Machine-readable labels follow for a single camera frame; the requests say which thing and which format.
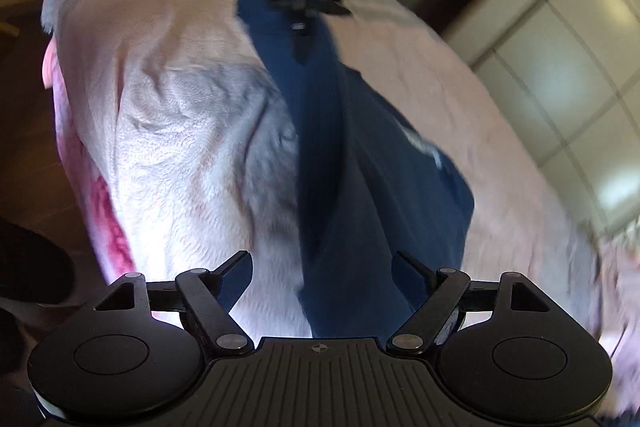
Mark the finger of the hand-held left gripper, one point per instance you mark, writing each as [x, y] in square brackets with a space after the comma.
[303, 44]

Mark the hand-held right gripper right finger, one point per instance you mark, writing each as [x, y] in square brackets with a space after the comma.
[407, 276]

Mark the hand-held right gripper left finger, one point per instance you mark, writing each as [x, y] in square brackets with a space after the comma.
[237, 276]

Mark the blue garment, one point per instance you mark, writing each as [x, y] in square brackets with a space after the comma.
[350, 182]

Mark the pink patterned sheet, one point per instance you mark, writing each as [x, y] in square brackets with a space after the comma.
[107, 217]

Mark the pale pink bed blanket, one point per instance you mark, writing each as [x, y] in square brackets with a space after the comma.
[175, 132]

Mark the white wardrobe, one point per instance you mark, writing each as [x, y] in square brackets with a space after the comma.
[565, 72]

